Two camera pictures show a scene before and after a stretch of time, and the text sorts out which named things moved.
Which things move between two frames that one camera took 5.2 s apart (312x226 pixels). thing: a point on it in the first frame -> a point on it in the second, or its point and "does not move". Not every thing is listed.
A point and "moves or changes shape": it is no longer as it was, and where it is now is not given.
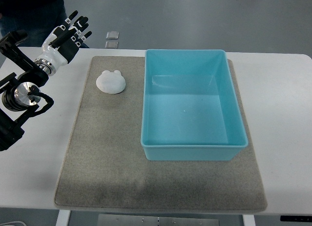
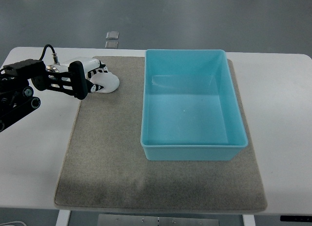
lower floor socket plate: [111, 44] does not move
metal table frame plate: [116, 220] does not move
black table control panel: [300, 218] does not move
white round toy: [110, 83] moves or changes shape
